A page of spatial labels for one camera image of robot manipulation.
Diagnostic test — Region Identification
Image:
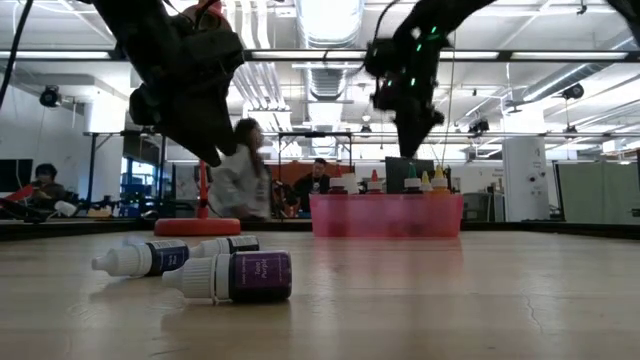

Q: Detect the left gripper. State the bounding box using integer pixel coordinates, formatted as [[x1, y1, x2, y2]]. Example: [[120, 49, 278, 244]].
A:
[[149, 27, 246, 169]]

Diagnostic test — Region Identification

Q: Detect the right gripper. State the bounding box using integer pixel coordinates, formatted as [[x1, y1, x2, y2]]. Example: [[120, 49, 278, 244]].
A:
[[373, 44, 449, 159]]

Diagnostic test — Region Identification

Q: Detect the large red dye bottle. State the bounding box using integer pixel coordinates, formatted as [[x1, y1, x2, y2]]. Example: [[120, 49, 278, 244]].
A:
[[327, 164, 350, 197]]

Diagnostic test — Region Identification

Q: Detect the small black dye bottle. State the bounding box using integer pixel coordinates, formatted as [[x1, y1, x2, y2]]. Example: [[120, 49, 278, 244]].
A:
[[188, 234, 261, 259]]

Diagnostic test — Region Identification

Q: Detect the small dark blue dye bottle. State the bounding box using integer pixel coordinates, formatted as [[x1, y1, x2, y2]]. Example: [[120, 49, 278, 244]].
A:
[[91, 239, 191, 279]]

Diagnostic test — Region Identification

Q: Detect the small purple dye bottle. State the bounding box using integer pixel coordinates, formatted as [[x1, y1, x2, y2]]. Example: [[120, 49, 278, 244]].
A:
[[160, 250, 294, 305]]

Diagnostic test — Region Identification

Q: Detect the black computer monitor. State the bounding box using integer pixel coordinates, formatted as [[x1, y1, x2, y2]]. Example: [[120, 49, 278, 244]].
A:
[[384, 156, 437, 195]]

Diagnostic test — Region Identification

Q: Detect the person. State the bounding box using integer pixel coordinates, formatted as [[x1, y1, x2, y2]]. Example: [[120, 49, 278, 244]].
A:
[[207, 118, 274, 221], [27, 163, 69, 211], [292, 157, 332, 214]]

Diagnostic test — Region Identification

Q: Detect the pink plastic bin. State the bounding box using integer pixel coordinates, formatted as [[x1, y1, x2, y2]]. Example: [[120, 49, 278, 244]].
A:
[[308, 192, 465, 239]]

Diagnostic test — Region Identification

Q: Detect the red desk lamp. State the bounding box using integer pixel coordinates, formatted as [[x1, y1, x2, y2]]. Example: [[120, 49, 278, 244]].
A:
[[153, 0, 242, 238]]

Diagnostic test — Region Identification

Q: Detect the white building pillar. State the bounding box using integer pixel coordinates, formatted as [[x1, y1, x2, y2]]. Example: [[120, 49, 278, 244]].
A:
[[501, 135, 551, 223]]

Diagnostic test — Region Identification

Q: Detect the long black overhead bar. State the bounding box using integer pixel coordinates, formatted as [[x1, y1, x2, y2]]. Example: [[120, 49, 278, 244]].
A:
[[0, 48, 640, 63]]

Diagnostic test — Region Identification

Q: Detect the thin hanging cable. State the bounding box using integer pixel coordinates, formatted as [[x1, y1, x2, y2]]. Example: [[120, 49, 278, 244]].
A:
[[439, 29, 457, 169]]

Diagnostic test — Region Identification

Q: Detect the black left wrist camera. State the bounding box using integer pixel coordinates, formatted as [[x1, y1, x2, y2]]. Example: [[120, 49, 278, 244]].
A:
[[128, 82, 162, 127]]

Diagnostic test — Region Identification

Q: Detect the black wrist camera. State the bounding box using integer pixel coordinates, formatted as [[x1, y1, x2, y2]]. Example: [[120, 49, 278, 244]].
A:
[[364, 38, 399, 77], [128, 82, 162, 127]]

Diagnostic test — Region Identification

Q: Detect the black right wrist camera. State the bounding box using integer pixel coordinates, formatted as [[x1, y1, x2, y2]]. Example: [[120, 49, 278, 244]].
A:
[[364, 38, 399, 77]]

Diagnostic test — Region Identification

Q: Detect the orange partition wall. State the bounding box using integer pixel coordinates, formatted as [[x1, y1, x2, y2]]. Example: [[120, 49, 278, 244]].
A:
[[269, 160, 351, 185]]

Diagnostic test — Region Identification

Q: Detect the silver ventilation duct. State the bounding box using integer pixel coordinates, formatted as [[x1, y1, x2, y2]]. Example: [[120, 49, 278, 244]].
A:
[[294, 0, 369, 104]]

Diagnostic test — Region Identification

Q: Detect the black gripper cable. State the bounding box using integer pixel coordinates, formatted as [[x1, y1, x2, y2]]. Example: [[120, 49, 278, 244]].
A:
[[371, 0, 402, 46]]

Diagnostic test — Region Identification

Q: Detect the black background workstation frame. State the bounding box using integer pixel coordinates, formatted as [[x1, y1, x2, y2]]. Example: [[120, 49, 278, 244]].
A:
[[82, 130, 169, 217]]

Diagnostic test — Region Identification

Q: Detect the green partition wall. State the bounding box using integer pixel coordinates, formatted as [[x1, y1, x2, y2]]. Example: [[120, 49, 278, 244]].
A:
[[555, 161, 640, 226]]

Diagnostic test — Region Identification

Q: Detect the black wall screen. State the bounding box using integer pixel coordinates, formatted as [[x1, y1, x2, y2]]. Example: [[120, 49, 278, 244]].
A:
[[0, 158, 34, 194]]

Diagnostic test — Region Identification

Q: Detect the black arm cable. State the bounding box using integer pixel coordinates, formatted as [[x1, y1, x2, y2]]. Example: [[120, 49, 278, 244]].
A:
[[0, 0, 35, 109]]

